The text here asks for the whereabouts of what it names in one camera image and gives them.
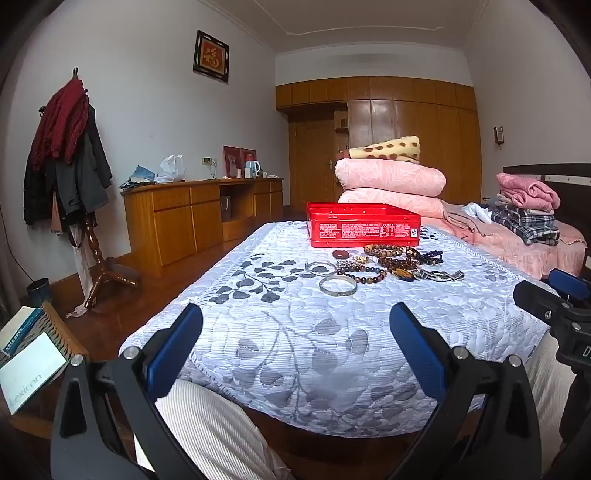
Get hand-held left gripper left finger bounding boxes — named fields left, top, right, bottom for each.
left=50, top=302, right=204, bottom=480

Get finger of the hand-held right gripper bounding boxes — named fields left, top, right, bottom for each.
left=513, top=281, right=566, bottom=324
left=549, top=269, right=589, bottom=303

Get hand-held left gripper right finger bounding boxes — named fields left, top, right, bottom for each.
left=389, top=302, right=542, bottom=480

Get silver metal link bracelet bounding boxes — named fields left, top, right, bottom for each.
left=413, top=269, right=465, bottom=282

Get amber bead bracelet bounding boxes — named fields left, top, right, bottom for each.
left=379, top=256, right=422, bottom=278

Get reddish brown bead bracelet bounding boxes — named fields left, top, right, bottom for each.
left=344, top=268, right=387, bottom=285

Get large wooden bead bracelet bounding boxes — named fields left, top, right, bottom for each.
left=364, top=244, right=408, bottom=258

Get large silver bangle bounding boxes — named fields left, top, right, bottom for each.
left=320, top=274, right=358, bottom=295

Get red tin box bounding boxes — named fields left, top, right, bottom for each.
left=306, top=202, right=422, bottom=249

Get pink bedsheet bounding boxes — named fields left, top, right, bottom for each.
left=422, top=203, right=588, bottom=280

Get plaid folded clothes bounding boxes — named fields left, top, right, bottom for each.
left=490, top=203, right=560, bottom=245

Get pink folded blanket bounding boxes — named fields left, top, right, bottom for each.
left=496, top=172, right=561, bottom=214

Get white crumpled cloth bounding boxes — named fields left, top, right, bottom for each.
left=463, top=202, right=494, bottom=224

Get taupe cloth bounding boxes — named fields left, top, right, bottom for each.
left=442, top=203, right=481, bottom=234

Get wooden stool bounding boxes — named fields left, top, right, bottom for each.
left=0, top=302, right=88, bottom=439

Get wooden coat rack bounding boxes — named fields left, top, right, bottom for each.
left=69, top=67, right=139, bottom=310

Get wooden sideboard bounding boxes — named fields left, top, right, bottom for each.
left=121, top=179, right=283, bottom=266

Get dark blue cup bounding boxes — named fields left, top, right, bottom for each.
left=26, top=278, right=51, bottom=308

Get white teal book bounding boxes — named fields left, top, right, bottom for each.
left=0, top=331, right=69, bottom=418

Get pink folded quilt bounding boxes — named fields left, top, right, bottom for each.
left=338, top=188, right=445, bottom=219
left=335, top=158, right=446, bottom=198

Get teal notebook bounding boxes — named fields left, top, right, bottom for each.
left=0, top=307, right=44, bottom=367

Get blue folded cloth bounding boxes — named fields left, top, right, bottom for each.
left=121, top=165, right=160, bottom=189

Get white plastic bag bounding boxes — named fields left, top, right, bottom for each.
left=156, top=154, right=186, bottom=183

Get dark jackets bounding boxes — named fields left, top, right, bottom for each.
left=23, top=104, right=113, bottom=227

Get yellow brown spotted blanket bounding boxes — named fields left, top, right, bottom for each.
left=339, top=135, right=421, bottom=164

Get wooden wardrobe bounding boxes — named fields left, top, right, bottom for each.
left=276, top=76, right=483, bottom=217

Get red scarf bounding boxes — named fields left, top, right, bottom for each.
left=31, top=78, right=89, bottom=164

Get framed red gold picture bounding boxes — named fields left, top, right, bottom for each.
left=193, top=30, right=230, bottom=84

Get person's white corduroy pants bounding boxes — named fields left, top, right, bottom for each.
left=134, top=332, right=573, bottom=480

